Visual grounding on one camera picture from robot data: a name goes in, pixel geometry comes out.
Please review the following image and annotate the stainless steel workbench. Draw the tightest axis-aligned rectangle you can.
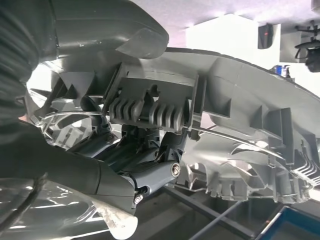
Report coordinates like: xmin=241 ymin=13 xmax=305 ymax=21
xmin=162 ymin=185 xmax=320 ymax=240

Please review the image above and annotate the small lit screen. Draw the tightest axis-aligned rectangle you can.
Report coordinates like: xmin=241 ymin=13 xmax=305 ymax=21
xmin=273 ymin=64 xmax=291 ymax=79

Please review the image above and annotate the black office chair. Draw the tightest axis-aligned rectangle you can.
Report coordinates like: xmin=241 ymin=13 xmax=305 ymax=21
xmin=294 ymin=19 xmax=320 ymax=74

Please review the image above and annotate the black wall device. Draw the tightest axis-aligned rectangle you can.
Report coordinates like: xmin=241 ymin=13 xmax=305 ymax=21
xmin=257 ymin=23 xmax=275 ymax=50

